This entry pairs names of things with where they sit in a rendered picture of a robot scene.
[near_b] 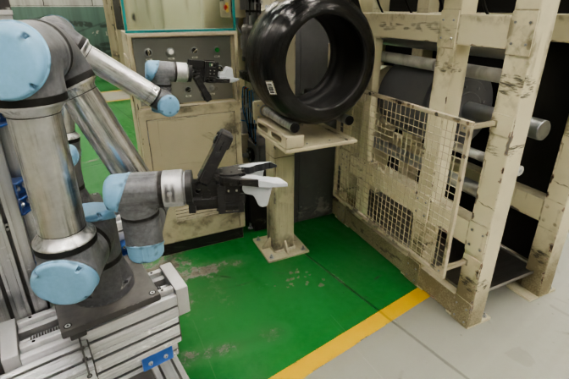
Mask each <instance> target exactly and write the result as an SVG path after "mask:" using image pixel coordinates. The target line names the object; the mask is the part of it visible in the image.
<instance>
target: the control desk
mask: <svg viewBox="0 0 569 379"><path fill-rule="evenodd" d="M121 36H122V42H123V49H124V62H125V66H126V67H127V68H129V69H131V70H133V71H134V72H136V73H138V74H139V75H140V76H142V77H144V78H146V77H145V63H146V61H148V60H154V61H157V60H159V61H167V62H180V63H187V59H192V60H213V61H214V62H216V63H219V64H218V71H223V70H224V67H226V66H228V67H230V68H232V69H233V75H234V78H239V61H238V41H237V31H234V30H225V31H189V32H153V33H125V30H121ZM204 85H205V86H206V88H207V91H208V92H209V93H210V94H211V97H212V100H211V101H210V102H206V101H204V100H203V99H202V96H201V93H200V91H199V90H198V88H197V86H196V84H195V82H194V80H193V79H192V80H191V82H187V81H186V82H171V94H172V95H173V96H175V97H176V98H177V99H178V101H179V104H180V109H179V112H178V113H177V114H176V115H174V116H173V117H166V116H163V115H162V114H161V113H155V112H153V111H152V109H151V107H150V106H148V105H147V104H146V103H144V102H142V101H140V100H138V99H137V98H135V97H133V96H132V95H130V102H131V107H132V113H133V119H134V125H135V136H136V141H137V147H138V153H139V154H140V156H141V158H142V160H143V161H144V163H145V164H146V166H147V167H148V169H149V170H150V171H163V170H174V169H182V170H183V171H185V170H192V174H193V179H197V174H198V173H199V171H200V169H201V167H202V164H203V163H204V161H205V159H206V157H207V154H208V152H209V151H210V149H211V147H212V145H213V139H214V136H215V135H216V134H217V132H218V131H219V130H220V129H226V130H228V131H229V132H231V134H232V135H233V141H232V143H231V146H230V147H229V149H228V150H227V151H226V152H225V154H224V157H223V159H222V161H221V163H220V164H219V166H218V168H221V167H227V166H232V165H236V164H243V162H242V143H241V123H240V101H239V100H240V81H239V80H238V81H236V82H233V83H207V82H204ZM245 226H246V220H245V213H244V212H236V213H225V214H218V211H217V209H206V210H196V213H189V205H187V204H186V203H185V205H184V206H172V207H169V208H168V211H167V215H166V220H165V224H164V228H163V239H164V243H163V244H164V252H163V254H162V256H166V255H172V254H175V253H179V252H183V251H187V250H193V249H196V248H200V247H204V246H208V245H211V244H217V243H221V242H224V241H229V240H232V239H238V238H242V237H243V227H245ZM162 256H161V257H162Z"/></svg>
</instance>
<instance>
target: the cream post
mask: <svg viewBox="0 0 569 379"><path fill-rule="evenodd" d="M274 1H275V0H262V11H263V10H264V9H265V5H269V4H271V3H272V2H274ZM285 67H286V76H287V80H288V82H289V85H290V88H291V90H292V91H293V93H294V94H295V90H296V35H294V37H293V39H292V41H291V43H290V46H289V49H288V52H287V56H286V65H285ZM265 146H266V162H272V163H274V164H276V165H277V167H276V168H270V169H266V177H273V178H281V179H283V180H284V181H285V182H286V183H288V186H287V187H274V188H272V191H271V194H270V197H269V201H268V205H267V232H268V238H271V246H272V248H273V250H274V251H277V250H282V249H284V248H285V240H286V242H287V245H288V248H289V247H291V246H294V173H295V153H290V154H285V153H284V152H282V151H281V150H280V149H279V148H278V147H276V146H275V145H273V144H272V143H271V142H269V141H268V140H266V139H265Z"/></svg>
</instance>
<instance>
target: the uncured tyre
mask: <svg viewBox="0 0 569 379"><path fill-rule="evenodd" d="M312 18H314V19H316V20H317V21H318V22H319V23H320V24H321V25H322V27H323V28H324V29H325V31H326V33H327V35H328V38H329V44H330V60H329V66H328V69H327V71H326V73H325V75H324V77H323V78H322V80H321V81H320V82H319V83H318V85H316V86H315V87H314V88H313V89H312V90H310V91H308V92H307V93H304V94H301V95H298V96H295V94H294V93H293V91H292V90H291V88H290V85H289V82H288V80H287V76H286V67H285V65H286V56H287V52H288V49H289V46H290V43H291V41H292V39H293V37H294V35H295V34H296V32H297V31H298V30H299V29H300V28H301V27H302V26H303V25H304V24H305V23H306V22H307V21H308V20H310V19H312ZM374 59H375V46H374V39H373V33H372V30H371V27H370V24H369V23H368V21H367V18H366V16H365V15H364V13H363V12H362V11H361V10H360V9H359V8H358V7H357V6H356V5H355V4H354V3H353V2H352V1H351V0H275V1H274V2H272V3H271V4H269V5H268V6H267V7H266V8H265V9H264V10H263V11H262V13H261V14H260V15H259V16H258V18H257V20H256V21H255V23H254V25H253V26H252V28H251V32H250V34H249V36H248V40H247V43H246V71H247V74H248V77H249V80H250V82H251V86H252V88H253V90H254V91H255V92H256V94H257V96H258V97H259V98H260V99H261V101H262V102H263V103H264V104H266V105H267V106H268V107H270V108H271V109H273V110H274V111H275V112H277V113H280V114H281V115H283V116H285V117H287V118H288V119H290V120H293V121H295V122H297V123H301V124H323V123H327V122H330V121H332V120H335V119H337V118H339V117H340V116H342V115H344V114H345V113H347V112H348V111H349V110H350V109H351V108H352V107H353V106H354V105H355V104H356V103H357V102H358V101H359V99H360V98H361V97H362V94H363V93H364V91H365V90H366V88H367V85H368V83H369V80H370V79H371V76H372V72H373V65H374ZM265 81H273V85H274V88H275V90H276V93H277V95H270V94H269V92H268V88H267V85H266V82H265Z"/></svg>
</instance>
